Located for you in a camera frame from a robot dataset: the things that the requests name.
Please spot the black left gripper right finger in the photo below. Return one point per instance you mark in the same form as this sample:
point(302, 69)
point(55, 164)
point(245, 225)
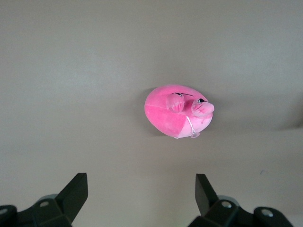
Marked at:
point(220, 212)

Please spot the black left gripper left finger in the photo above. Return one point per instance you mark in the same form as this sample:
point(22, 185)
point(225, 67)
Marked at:
point(54, 210)

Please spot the pink round plush toy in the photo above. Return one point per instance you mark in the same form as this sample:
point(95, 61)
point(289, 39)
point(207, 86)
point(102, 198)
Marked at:
point(163, 118)

